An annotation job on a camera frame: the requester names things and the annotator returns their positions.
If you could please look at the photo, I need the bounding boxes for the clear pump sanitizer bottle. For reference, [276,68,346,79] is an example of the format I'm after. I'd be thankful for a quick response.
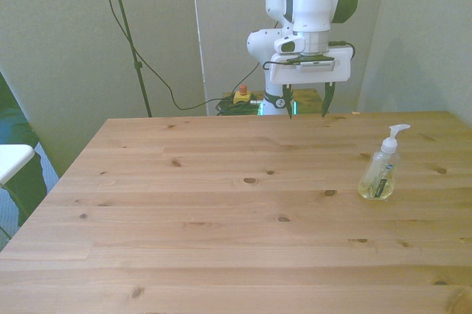
[358,123,412,202]

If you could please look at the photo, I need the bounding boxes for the white folding chair seat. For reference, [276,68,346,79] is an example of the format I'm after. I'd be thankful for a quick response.
[0,144,35,186]

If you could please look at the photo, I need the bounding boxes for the black hanging cable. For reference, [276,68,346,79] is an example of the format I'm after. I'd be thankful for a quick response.
[89,0,262,111]

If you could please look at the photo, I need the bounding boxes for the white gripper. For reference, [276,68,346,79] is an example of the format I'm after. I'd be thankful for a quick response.
[268,45,352,120]

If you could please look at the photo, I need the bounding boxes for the coiled dark cable bundle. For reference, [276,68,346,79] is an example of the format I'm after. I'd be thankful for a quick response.
[215,96,261,116]

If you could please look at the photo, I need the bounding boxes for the yellow emergency stop box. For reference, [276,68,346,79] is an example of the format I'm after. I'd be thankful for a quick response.
[232,84,253,105]

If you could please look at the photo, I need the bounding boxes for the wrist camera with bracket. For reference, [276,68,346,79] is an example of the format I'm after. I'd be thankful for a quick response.
[273,32,336,74]

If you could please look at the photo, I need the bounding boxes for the black camera stand pole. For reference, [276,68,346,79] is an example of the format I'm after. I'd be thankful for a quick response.
[105,0,153,119]

